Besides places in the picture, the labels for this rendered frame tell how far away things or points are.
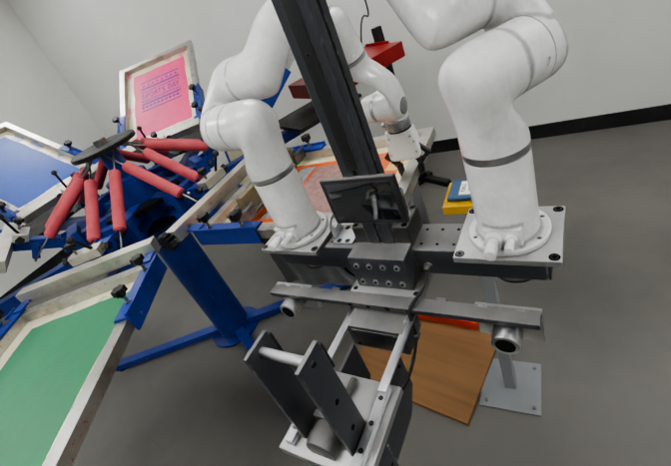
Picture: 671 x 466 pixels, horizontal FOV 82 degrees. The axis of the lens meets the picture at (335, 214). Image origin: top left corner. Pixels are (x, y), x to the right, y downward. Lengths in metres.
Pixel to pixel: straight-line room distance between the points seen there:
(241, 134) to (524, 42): 0.47
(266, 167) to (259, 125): 0.08
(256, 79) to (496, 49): 0.44
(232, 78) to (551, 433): 1.56
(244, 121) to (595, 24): 2.73
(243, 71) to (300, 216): 0.31
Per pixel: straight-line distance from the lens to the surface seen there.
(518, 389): 1.84
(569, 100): 3.34
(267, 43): 0.82
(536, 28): 0.59
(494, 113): 0.54
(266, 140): 0.75
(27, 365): 1.59
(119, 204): 1.88
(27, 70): 5.84
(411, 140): 1.21
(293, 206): 0.81
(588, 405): 1.83
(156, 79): 3.19
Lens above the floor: 1.58
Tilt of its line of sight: 30 degrees down
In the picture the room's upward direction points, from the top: 24 degrees counter-clockwise
